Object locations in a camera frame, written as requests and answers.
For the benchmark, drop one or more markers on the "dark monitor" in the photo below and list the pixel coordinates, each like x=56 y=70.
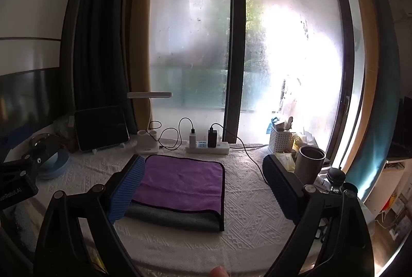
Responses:
x=25 y=103

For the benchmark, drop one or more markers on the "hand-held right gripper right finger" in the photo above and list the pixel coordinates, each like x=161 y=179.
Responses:
x=279 y=190

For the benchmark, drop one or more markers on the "purple towel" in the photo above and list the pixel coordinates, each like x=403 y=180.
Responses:
x=180 y=180

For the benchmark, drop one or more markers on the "light blue round container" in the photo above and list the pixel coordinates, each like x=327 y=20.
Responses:
x=58 y=166

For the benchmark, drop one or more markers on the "blue curtain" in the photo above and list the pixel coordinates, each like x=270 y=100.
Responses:
x=376 y=103

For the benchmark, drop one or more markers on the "person's right hand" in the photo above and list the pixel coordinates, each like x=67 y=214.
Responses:
x=219 y=272

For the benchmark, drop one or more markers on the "white charger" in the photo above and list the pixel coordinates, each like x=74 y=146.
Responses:
x=192 y=139

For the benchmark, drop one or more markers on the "tissue pack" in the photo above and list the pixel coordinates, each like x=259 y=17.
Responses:
x=304 y=139

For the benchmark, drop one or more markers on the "grey towel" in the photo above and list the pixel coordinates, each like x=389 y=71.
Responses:
x=173 y=216

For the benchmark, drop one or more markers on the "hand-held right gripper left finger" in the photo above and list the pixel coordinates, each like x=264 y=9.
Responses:
x=128 y=190

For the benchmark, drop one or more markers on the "yellowish packet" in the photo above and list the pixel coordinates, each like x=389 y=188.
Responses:
x=286 y=161

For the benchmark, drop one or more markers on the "white desk lamp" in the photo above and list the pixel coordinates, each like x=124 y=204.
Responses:
x=148 y=142

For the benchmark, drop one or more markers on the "steel cup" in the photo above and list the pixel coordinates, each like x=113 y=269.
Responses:
x=309 y=167

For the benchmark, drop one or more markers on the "dark green curtain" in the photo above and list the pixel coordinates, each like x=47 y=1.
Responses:
x=96 y=39

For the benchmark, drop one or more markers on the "black tablet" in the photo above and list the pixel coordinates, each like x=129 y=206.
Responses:
x=101 y=127

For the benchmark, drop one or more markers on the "dark window frame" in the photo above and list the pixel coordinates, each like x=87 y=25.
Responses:
x=235 y=39

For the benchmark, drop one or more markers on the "beige curtain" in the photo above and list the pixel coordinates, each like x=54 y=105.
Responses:
x=140 y=39

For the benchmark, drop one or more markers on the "white power strip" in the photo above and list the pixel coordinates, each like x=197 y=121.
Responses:
x=207 y=149

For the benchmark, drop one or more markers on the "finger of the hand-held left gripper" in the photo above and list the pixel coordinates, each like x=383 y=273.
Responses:
x=40 y=156

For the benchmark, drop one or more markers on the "white perforated basket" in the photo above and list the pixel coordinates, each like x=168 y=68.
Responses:
x=281 y=140

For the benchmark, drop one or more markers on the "white tablet stand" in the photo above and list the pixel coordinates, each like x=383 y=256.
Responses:
x=107 y=146

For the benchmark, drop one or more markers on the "white textured tablecloth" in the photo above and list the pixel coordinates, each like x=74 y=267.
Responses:
x=251 y=219

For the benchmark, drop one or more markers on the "black charger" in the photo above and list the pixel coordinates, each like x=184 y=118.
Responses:
x=212 y=137

